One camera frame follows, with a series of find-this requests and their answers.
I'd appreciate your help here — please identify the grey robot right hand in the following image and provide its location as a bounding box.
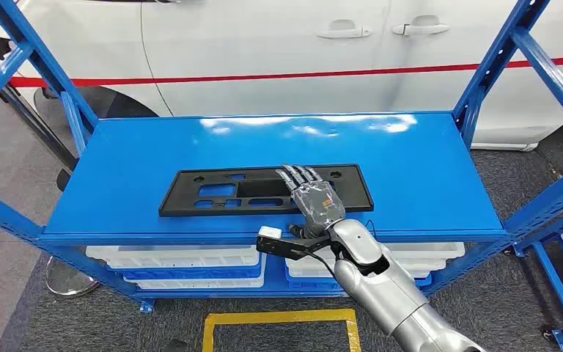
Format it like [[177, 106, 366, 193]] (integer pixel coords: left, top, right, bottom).
[[275, 164, 347, 239]]

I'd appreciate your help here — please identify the black plastic panel part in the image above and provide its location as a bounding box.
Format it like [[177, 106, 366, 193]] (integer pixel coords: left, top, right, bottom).
[[158, 164, 375, 218]]

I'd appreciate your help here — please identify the blue metal shelf rack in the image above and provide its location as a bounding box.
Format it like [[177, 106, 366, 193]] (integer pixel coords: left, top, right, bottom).
[[0, 0, 563, 315]]

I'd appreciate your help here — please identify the blue plastic bin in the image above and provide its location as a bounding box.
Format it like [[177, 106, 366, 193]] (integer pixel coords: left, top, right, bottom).
[[285, 273, 433, 288]]

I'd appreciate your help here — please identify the white car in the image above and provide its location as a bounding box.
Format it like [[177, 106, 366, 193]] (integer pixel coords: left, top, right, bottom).
[[0, 0, 563, 153]]

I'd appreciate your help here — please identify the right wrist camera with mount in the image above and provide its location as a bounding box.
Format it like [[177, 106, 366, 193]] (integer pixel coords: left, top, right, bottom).
[[256, 225, 334, 261]]

